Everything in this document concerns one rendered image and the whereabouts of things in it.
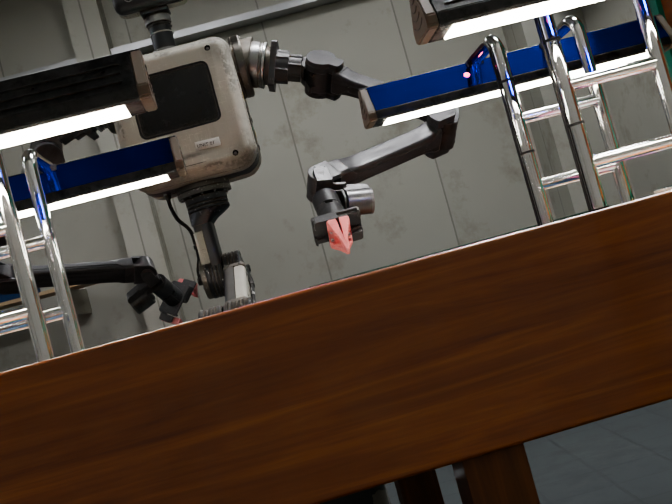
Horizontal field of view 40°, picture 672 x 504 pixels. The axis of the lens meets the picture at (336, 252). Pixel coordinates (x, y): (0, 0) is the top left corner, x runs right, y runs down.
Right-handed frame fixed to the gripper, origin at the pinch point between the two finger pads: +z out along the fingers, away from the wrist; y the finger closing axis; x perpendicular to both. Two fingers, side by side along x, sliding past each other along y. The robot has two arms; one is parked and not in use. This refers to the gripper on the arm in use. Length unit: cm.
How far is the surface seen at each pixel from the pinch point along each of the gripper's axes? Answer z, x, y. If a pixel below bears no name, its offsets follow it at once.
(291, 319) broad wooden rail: 83, -56, -19
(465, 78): -4.9, -27.9, 28.4
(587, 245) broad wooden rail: 84, -55, 9
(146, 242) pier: -544, 339, -92
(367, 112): -3.0, -26.9, 8.5
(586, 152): 39, -35, 31
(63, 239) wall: -586, 340, -166
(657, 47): 31, -44, 46
